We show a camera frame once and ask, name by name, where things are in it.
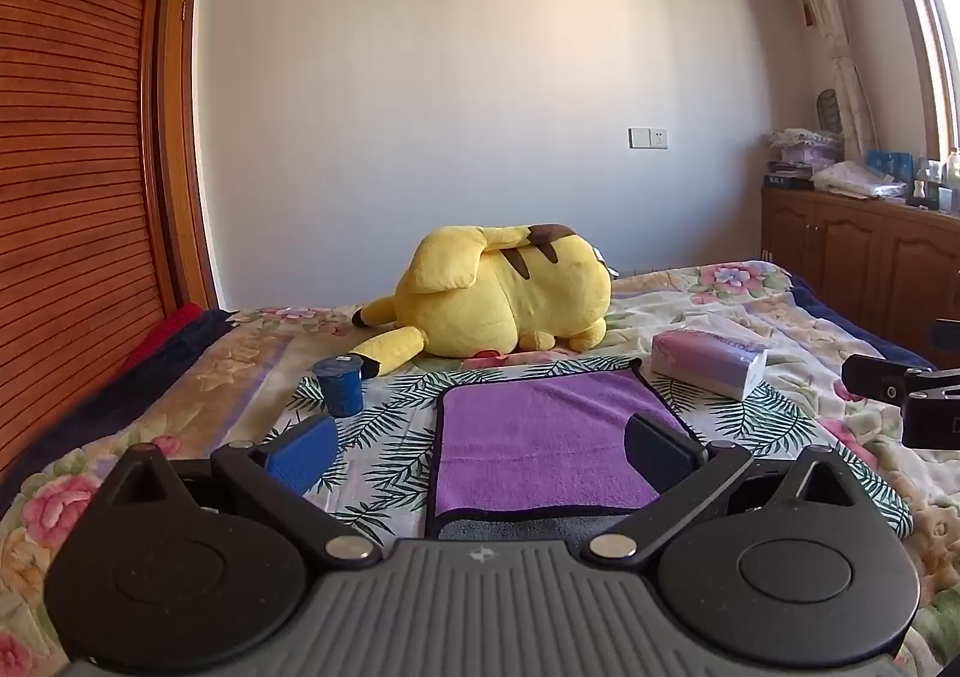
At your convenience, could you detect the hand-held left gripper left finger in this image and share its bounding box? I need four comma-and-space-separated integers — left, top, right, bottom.
96, 413, 381, 567

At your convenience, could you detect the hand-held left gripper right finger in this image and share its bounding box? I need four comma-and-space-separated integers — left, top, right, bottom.
587, 411, 865, 567

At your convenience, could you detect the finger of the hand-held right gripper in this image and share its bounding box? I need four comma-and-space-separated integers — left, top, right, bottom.
841, 352, 940, 403
901, 384, 960, 450

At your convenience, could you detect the purple towel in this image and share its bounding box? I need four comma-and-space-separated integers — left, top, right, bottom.
426, 357, 711, 541

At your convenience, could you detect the blue cup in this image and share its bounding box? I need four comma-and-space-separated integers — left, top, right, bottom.
312, 355, 365, 418

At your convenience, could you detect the leaf print cloth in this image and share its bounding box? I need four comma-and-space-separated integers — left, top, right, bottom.
288, 353, 914, 544

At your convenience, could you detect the pink tissue pack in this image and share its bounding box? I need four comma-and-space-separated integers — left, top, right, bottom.
649, 322, 769, 401

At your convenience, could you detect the wooden cabinet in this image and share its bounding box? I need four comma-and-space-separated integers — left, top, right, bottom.
760, 185, 960, 367

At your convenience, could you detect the blue box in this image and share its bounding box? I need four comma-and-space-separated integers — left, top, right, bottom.
866, 151, 915, 182

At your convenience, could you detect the white plastic bag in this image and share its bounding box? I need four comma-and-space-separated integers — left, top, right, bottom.
813, 160, 908, 200

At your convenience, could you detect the red cloth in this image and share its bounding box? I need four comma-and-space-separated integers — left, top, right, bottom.
120, 303, 205, 372

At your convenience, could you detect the dark blue blanket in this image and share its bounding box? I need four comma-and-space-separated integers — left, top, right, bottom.
45, 308, 241, 457

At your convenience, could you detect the yellow plush toy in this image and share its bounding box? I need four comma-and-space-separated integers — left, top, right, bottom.
351, 222, 614, 378

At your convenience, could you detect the stack of folded cloths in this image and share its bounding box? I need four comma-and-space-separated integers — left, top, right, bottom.
768, 128, 844, 180

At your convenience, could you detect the woven hand fan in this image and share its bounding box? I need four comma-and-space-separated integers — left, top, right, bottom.
815, 88, 845, 136

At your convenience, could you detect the patterned curtain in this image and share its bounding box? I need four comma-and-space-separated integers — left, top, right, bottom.
763, 0, 878, 157

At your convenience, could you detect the wooden louvered wardrobe door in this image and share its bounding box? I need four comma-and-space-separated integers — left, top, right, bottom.
0, 0, 185, 476

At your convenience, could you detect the window frame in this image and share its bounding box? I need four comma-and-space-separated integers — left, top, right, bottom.
864, 0, 960, 161

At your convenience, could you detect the wooden door frame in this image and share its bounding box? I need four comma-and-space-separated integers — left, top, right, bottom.
154, 0, 220, 311

